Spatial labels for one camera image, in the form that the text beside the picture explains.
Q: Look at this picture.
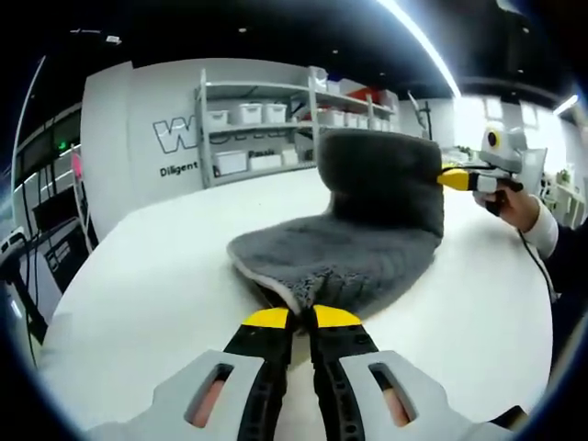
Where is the person's dark jacket torso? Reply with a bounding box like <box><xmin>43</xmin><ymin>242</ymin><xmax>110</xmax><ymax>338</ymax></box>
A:
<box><xmin>548</xmin><ymin>293</ymin><xmax>588</xmax><ymax>378</ymax></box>

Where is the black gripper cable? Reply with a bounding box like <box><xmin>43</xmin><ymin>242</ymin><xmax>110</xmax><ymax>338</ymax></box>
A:
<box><xmin>517</xmin><ymin>224</ymin><xmax>560</xmax><ymax>302</ymax></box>

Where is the white office chair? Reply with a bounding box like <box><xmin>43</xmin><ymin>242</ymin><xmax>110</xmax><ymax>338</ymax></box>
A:
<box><xmin>518</xmin><ymin>146</ymin><xmax>549</xmax><ymax>186</ymax></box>

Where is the ceiling light strip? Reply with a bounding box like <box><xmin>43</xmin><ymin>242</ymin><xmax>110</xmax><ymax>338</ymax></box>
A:
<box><xmin>376</xmin><ymin>0</ymin><xmax>462</xmax><ymax>98</ymax></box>
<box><xmin>553</xmin><ymin>94</ymin><xmax>581</xmax><ymax>116</ymax></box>

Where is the black monitor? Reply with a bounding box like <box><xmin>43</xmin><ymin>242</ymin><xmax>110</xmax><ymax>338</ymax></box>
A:
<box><xmin>31</xmin><ymin>187</ymin><xmax>77</xmax><ymax>231</ymax></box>

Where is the grey towel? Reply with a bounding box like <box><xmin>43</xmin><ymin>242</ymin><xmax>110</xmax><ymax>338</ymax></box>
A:
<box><xmin>226</xmin><ymin>130</ymin><xmax>446</xmax><ymax>322</ymax></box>

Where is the black floor stand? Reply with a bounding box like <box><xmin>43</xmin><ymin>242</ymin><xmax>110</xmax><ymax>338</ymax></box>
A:
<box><xmin>407</xmin><ymin>90</ymin><xmax>436</xmax><ymax>139</ymax></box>

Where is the person's right hand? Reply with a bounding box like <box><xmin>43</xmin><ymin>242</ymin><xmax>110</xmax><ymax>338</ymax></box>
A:
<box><xmin>472</xmin><ymin>183</ymin><xmax>539</xmax><ymax>229</ymax></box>

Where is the grey metal shelving unit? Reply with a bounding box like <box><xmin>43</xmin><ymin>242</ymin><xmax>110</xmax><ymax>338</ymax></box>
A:
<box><xmin>195</xmin><ymin>66</ymin><xmax>401</xmax><ymax>189</ymax></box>

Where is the small white desk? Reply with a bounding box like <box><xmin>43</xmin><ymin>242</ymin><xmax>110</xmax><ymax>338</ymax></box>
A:
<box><xmin>548</xmin><ymin>181</ymin><xmax>588</xmax><ymax>229</ymax></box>

